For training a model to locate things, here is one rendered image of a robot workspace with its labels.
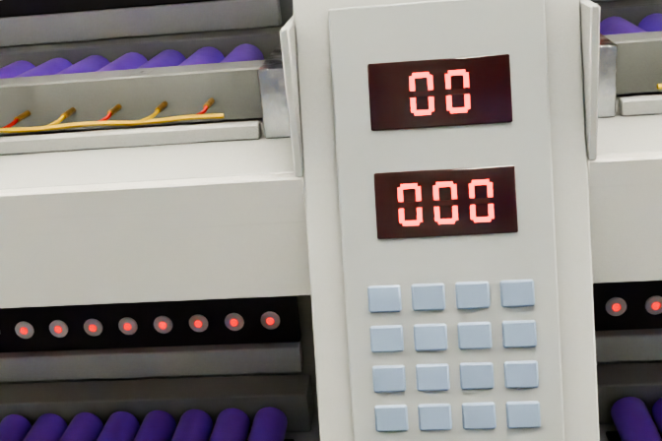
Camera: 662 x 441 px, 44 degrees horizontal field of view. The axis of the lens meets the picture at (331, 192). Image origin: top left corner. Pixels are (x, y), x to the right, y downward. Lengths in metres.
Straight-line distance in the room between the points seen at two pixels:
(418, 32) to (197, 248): 0.11
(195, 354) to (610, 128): 0.27
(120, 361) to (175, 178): 0.22
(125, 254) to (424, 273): 0.11
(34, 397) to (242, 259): 0.24
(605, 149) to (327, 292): 0.11
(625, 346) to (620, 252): 0.18
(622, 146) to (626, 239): 0.03
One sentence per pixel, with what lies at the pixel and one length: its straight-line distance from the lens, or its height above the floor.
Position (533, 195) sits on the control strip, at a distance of 0.28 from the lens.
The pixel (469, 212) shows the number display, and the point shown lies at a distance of 0.27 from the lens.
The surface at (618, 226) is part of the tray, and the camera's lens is 0.29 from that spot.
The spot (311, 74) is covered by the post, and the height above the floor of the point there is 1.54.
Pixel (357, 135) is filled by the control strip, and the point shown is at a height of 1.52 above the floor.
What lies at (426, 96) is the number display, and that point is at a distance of 0.27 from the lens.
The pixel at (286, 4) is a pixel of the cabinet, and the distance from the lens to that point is 0.49.
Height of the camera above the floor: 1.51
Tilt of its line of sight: 3 degrees down
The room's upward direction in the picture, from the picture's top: 3 degrees counter-clockwise
